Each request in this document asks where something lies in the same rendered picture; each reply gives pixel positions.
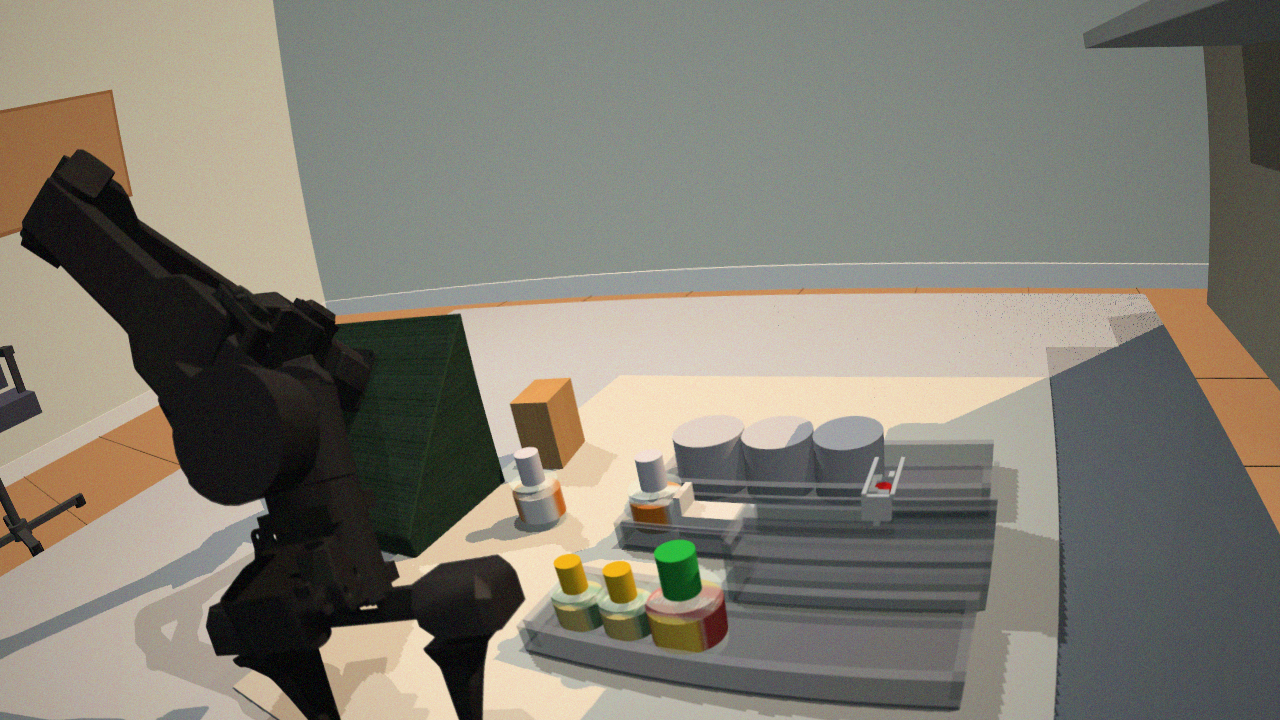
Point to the brown rectangular block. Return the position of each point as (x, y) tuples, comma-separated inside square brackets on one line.
[(547, 418)]

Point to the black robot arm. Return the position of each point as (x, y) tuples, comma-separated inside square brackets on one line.
[(252, 386)]

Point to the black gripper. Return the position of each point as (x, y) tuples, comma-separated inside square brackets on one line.
[(460, 603)]

